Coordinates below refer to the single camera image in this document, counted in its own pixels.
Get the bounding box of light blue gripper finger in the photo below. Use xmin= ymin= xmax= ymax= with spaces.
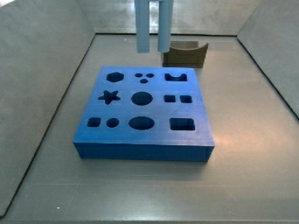
xmin=157 ymin=0 xmax=173 ymax=53
xmin=135 ymin=0 xmax=149 ymax=53

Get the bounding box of dark brown curved-notch block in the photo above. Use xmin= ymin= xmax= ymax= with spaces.
xmin=161 ymin=41 xmax=209 ymax=68

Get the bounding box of blue shape-sorter block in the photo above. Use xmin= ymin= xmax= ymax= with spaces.
xmin=73 ymin=66 xmax=215 ymax=162

